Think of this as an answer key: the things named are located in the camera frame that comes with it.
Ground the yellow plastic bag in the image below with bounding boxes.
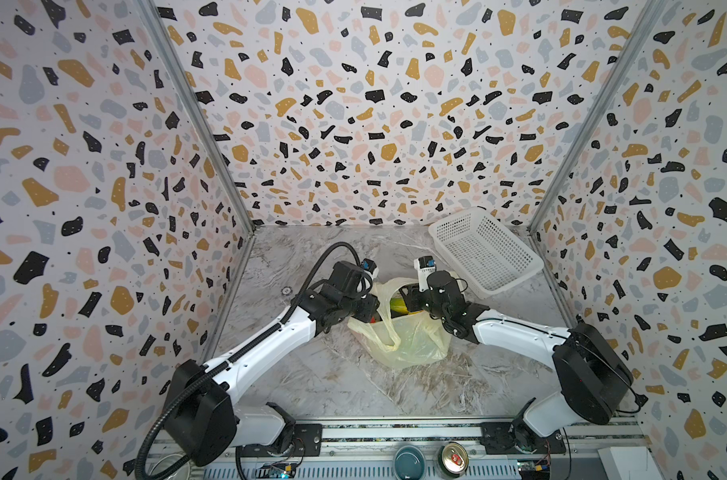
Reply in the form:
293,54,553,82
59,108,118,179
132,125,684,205
347,277,451,370

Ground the white plastic mesh basket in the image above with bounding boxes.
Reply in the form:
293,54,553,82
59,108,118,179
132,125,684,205
429,207,543,299

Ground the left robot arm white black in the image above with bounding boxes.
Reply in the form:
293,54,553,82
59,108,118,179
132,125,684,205
163,259,379,466

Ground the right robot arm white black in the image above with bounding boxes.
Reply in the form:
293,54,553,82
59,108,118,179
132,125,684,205
399,271,633,453

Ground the metal drink can top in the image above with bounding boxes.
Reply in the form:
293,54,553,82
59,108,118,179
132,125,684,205
437,442,469,479

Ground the teal round cup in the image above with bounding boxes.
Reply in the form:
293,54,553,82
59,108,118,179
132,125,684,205
393,445,427,480

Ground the left green circuit board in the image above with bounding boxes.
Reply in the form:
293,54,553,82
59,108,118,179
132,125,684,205
254,462,298,479

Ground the green circuit board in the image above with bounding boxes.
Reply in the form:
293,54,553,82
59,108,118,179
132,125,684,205
254,462,298,479
517,460,551,480

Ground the right green circuit board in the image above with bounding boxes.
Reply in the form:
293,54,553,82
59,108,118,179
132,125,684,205
517,460,551,480

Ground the silver round metal object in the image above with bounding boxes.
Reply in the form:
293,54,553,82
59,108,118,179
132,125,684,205
152,453,202,480

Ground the white box corner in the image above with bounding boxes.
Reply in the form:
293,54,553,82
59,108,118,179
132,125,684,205
599,446,663,480

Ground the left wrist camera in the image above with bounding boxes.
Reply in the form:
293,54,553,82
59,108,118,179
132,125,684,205
360,258,379,281

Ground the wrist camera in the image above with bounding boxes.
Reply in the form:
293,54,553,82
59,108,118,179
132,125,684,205
413,255,437,292
360,258,379,281

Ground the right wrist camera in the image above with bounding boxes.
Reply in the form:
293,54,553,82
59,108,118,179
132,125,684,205
413,255,437,292

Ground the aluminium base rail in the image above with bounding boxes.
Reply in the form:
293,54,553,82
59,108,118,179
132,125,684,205
171,417,649,479

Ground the black corrugated cable conduit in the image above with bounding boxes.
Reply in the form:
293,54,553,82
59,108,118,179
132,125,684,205
133,241,362,480

